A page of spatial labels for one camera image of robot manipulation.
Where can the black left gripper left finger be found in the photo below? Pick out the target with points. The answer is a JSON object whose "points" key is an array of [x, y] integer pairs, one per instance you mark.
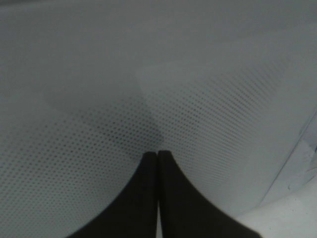
{"points": [[134, 212]]}

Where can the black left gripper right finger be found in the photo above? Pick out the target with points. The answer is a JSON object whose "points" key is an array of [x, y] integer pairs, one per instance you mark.
{"points": [[185, 213]]}

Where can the white microwave oven body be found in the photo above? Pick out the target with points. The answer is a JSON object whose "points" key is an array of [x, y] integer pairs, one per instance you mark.
{"points": [[300, 166]]}

